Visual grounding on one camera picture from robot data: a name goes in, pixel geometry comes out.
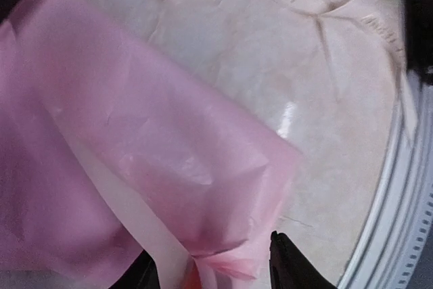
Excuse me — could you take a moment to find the front aluminium rail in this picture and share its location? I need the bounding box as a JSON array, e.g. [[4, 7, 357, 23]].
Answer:
[[338, 72, 432, 288]]

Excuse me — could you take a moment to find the pink wrapping paper sheet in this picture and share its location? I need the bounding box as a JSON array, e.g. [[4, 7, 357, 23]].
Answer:
[[1, 0, 299, 288]]

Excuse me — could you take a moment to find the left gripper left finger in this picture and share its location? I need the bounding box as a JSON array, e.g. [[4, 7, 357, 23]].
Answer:
[[111, 250, 160, 289]]

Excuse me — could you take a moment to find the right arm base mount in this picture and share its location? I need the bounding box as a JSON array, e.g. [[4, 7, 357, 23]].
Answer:
[[405, 0, 432, 86]]

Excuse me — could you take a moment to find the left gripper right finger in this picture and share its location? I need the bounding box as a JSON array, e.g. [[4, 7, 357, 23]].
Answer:
[[269, 231, 336, 289]]

